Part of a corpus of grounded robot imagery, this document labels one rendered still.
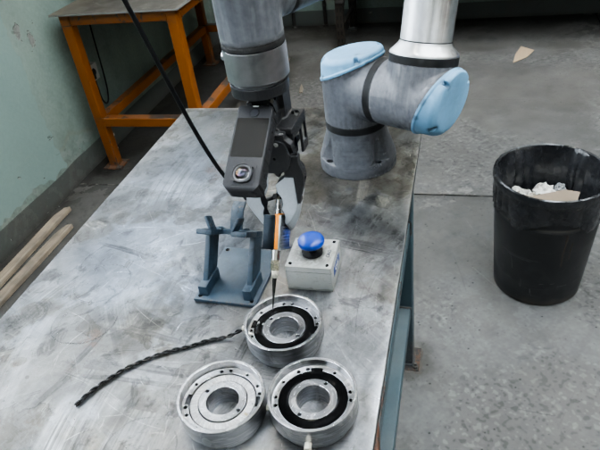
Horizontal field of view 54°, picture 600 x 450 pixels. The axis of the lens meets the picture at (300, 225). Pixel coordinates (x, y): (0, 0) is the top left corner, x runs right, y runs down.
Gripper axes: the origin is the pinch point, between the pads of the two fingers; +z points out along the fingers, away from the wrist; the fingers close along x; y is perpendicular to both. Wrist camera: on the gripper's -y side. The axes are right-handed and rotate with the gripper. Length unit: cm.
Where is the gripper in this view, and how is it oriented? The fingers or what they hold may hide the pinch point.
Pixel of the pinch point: (277, 223)
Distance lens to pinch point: 80.1
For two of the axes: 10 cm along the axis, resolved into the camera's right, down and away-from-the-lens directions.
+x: -9.5, -0.7, 2.9
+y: 2.8, -5.9, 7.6
